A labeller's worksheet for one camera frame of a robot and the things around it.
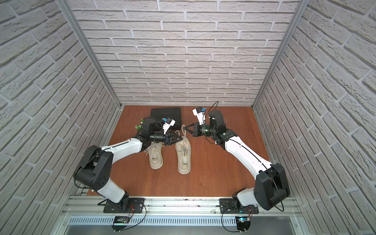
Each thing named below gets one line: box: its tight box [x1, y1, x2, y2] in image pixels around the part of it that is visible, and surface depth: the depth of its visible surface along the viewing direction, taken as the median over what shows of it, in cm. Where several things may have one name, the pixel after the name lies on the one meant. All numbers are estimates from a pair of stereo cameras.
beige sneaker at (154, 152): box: [143, 141, 165, 170], surface depth 87 cm
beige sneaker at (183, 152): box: [175, 136, 192, 175], surface depth 87 cm
